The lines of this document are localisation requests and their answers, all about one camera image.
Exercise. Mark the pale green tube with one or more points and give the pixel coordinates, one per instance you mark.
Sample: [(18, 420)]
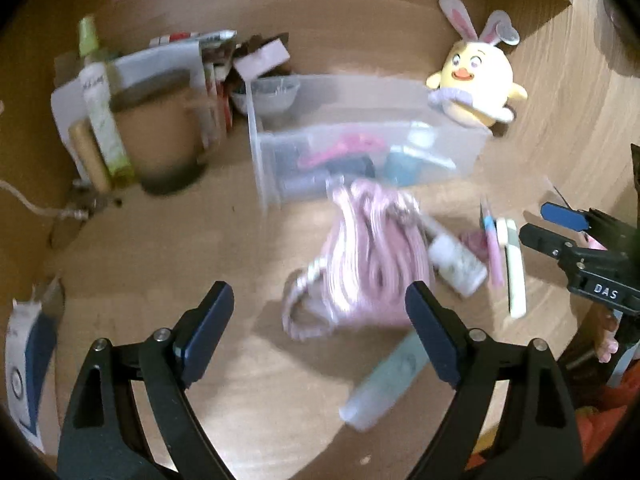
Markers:
[(387, 385)]

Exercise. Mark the clear plastic storage bin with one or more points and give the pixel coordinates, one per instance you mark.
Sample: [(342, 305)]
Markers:
[(360, 135)]

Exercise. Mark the pink pen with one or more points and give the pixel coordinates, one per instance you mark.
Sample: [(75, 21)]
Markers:
[(493, 250)]

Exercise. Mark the pink hair clip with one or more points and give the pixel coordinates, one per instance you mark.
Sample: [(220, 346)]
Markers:
[(345, 149)]

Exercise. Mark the white box with brown bowl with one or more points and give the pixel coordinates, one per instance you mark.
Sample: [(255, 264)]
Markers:
[(135, 67)]

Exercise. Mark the yellow chick plush toy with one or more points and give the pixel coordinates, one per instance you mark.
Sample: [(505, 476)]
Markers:
[(477, 82)]

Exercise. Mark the green spray bottle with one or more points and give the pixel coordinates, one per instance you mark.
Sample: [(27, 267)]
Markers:
[(100, 110)]

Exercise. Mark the blue and white packet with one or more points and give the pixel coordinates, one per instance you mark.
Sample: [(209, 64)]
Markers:
[(25, 370)]

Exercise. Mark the red cloth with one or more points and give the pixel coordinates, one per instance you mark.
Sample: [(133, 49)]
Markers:
[(600, 425)]

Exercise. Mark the tan cylindrical bottle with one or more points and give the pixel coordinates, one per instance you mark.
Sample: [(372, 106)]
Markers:
[(90, 157)]

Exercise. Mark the white nail file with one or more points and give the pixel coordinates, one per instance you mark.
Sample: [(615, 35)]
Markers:
[(515, 270)]

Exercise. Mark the teal bottle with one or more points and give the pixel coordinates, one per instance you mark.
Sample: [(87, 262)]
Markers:
[(405, 165)]

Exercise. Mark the small white bottle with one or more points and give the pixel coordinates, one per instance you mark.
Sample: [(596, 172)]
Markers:
[(457, 262)]

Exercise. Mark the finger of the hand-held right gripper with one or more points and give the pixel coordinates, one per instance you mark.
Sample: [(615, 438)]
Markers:
[(562, 215), (542, 241)]

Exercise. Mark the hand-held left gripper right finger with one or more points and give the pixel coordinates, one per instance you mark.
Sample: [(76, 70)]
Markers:
[(431, 337)]

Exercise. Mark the clear plastic bowl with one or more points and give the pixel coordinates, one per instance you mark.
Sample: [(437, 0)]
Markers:
[(272, 94)]

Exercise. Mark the pink cardboard box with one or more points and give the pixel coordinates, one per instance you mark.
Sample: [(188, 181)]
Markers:
[(262, 60)]

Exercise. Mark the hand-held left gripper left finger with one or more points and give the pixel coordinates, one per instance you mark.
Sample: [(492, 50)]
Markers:
[(210, 332)]

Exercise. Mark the black cylindrical container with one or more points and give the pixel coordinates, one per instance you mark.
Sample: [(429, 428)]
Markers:
[(350, 166)]

